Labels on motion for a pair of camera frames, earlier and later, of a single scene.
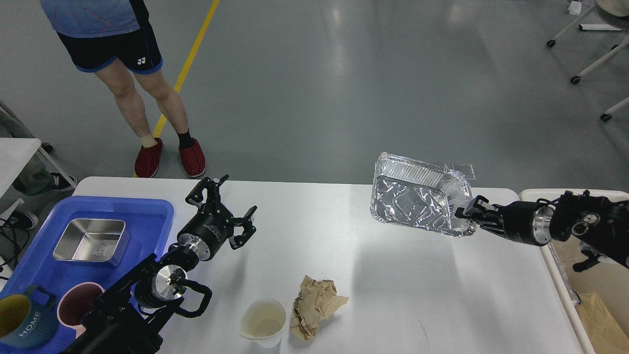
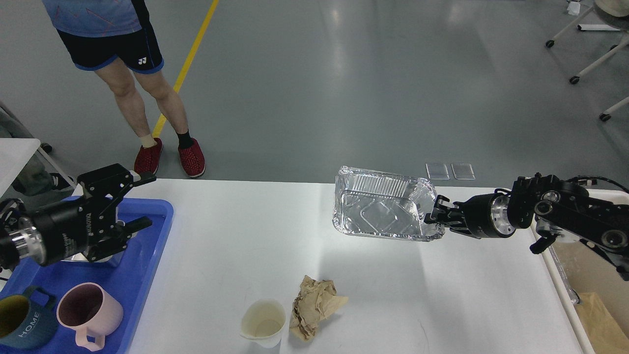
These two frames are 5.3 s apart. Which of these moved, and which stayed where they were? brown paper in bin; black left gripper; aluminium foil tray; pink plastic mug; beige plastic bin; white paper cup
Moved: black left gripper; aluminium foil tray
Stayed: brown paper in bin; white paper cup; pink plastic mug; beige plastic bin
